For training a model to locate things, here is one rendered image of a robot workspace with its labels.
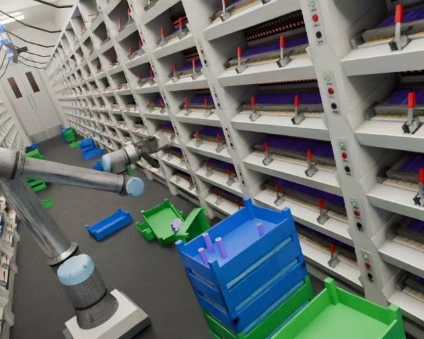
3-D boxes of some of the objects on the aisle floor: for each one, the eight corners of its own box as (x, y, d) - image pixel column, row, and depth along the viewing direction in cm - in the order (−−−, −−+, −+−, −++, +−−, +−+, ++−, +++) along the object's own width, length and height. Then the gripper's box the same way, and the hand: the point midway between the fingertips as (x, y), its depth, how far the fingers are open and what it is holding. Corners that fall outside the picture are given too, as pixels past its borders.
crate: (97, 241, 273) (93, 231, 270) (89, 234, 289) (85, 225, 287) (132, 220, 288) (128, 211, 285) (122, 215, 304) (119, 207, 301)
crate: (189, 232, 239) (188, 223, 234) (161, 247, 232) (159, 238, 227) (169, 206, 260) (167, 198, 255) (143, 219, 253) (140, 210, 248)
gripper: (134, 144, 181) (173, 129, 189) (130, 142, 189) (167, 128, 197) (140, 160, 184) (178, 145, 191) (136, 158, 192) (172, 143, 199)
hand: (172, 142), depth 194 cm, fingers closed
